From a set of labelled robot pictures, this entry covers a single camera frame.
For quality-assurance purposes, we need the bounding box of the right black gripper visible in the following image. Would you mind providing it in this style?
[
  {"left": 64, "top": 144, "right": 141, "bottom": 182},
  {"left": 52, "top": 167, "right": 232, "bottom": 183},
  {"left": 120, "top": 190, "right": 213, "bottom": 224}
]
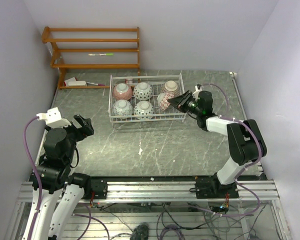
[{"left": 168, "top": 91, "right": 202, "bottom": 117}]

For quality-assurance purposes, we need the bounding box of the blue triangle pattern bowl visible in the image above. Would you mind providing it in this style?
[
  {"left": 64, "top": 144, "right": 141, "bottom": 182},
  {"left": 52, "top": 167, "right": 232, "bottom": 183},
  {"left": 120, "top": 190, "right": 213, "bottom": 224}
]
[{"left": 156, "top": 92, "right": 175, "bottom": 111}]

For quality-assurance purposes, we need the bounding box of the brown lattice pattern bowl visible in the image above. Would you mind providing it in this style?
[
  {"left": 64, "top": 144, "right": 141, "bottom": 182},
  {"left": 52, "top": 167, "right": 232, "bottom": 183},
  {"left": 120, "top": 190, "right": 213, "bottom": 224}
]
[{"left": 161, "top": 80, "right": 180, "bottom": 97}]

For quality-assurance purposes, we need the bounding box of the blue wave pattern bowl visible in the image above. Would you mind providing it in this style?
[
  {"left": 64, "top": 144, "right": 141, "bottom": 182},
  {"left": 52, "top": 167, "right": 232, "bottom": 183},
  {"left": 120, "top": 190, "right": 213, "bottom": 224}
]
[{"left": 133, "top": 100, "right": 155, "bottom": 120}]

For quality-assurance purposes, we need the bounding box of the red circle pattern bowl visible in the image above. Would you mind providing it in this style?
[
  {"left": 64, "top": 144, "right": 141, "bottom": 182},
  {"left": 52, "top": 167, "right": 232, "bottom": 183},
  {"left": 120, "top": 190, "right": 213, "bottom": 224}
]
[{"left": 133, "top": 82, "right": 153, "bottom": 101}]

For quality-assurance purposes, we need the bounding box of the red swirl pattern bowl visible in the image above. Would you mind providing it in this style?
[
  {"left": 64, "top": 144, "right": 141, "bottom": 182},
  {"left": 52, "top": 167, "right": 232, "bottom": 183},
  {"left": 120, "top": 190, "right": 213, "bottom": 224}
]
[{"left": 112, "top": 99, "right": 134, "bottom": 116}]

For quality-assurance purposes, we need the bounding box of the pink floral pattern bowl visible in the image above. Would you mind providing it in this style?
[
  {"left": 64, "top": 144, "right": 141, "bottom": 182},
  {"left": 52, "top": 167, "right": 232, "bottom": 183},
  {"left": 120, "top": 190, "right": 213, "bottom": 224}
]
[{"left": 113, "top": 83, "right": 133, "bottom": 101}]

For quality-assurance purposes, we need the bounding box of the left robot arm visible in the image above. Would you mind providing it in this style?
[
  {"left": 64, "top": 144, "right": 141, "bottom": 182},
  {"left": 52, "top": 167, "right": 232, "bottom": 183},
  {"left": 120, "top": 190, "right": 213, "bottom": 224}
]
[{"left": 22, "top": 112, "right": 94, "bottom": 240}]

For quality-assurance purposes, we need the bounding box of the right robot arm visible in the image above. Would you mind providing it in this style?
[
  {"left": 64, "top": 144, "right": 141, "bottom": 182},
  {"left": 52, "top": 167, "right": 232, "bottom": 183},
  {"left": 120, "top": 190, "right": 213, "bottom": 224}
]
[{"left": 167, "top": 90, "right": 267, "bottom": 198}]

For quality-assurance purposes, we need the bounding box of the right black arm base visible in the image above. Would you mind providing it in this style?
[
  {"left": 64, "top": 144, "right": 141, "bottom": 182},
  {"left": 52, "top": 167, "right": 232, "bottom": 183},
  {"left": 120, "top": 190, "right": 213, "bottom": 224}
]
[{"left": 189, "top": 181, "right": 239, "bottom": 199}]

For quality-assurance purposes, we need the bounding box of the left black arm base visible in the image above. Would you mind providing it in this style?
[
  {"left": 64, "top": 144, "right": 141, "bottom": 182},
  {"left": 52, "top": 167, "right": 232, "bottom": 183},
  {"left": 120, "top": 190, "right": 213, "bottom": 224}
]
[{"left": 91, "top": 179, "right": 108, "bottom": 200}]

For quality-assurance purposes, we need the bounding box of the wooden shelf rack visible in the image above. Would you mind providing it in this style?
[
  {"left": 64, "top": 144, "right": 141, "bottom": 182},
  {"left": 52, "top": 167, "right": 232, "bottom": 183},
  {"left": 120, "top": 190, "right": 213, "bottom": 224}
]
[{"left": 41, "top": 26, "right": 141, "bottom": 90}]

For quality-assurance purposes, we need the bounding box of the pink white marker pen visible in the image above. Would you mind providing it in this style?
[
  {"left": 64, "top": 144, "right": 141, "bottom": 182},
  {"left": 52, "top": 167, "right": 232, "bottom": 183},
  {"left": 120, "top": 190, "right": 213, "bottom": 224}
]
[{"left": 86, "top": 81, "right": 105, "bottom": 87}]

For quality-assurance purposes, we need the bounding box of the white eraser block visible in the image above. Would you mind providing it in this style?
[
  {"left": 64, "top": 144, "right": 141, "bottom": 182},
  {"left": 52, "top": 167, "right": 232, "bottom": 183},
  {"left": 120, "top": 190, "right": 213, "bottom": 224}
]
[{"left": 64, "top": 77, "right": 87, "bottom": 87}]

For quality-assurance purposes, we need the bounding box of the small red white box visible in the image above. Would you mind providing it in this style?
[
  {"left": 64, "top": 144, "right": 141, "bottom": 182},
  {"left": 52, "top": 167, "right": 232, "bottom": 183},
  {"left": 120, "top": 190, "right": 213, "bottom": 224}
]
[{"left": 125, "top": 78, "right": 133, "bottom": 84}]

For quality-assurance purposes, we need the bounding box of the green white marker pen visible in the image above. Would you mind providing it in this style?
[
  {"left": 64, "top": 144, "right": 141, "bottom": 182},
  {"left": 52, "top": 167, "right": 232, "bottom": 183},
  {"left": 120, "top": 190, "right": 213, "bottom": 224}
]
[{"left": 88, "top": 52, "right": 114, "bottom": 57}]

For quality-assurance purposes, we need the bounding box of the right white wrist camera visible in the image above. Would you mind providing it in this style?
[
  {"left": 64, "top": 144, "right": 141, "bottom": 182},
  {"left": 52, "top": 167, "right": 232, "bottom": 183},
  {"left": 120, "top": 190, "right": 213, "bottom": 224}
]
[{"left": 192, "top": 84, "right": 203, "bottom": 100}]

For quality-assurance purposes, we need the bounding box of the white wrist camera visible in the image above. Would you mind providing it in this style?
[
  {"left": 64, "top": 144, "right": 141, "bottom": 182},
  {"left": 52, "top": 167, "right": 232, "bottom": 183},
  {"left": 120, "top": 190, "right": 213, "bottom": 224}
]
[
  {"left": 36, "top": 107, "right": 71, "bottom": 129},
  {"left": 192, "top": 84, "right": 203, "bottom": 100}
]

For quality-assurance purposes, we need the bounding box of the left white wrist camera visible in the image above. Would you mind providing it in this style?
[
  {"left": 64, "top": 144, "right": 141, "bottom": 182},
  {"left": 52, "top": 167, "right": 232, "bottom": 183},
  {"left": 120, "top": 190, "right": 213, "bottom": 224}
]
[{"left": 36, "top": 107, "right": 71, "bottom": 129}]

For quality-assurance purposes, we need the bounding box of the white wire dish rack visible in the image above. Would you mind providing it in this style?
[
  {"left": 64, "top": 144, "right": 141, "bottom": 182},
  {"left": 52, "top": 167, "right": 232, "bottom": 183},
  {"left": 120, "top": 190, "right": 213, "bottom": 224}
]
[{"left": 108, "top": 74, "right": 186, "bottom": 124}]

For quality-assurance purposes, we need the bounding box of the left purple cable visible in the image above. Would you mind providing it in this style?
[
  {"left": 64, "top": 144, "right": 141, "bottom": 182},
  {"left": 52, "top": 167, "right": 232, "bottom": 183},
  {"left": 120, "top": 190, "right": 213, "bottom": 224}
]
[{"left": 23, "top": 116, "right": 45, "bottom": 238}]

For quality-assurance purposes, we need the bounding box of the aluminium rail frame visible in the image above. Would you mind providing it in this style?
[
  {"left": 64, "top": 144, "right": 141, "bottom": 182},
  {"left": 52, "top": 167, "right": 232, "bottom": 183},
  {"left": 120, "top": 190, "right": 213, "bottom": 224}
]
[{"left": 16, "top": 178, "right": 291, "bottom": 240}]

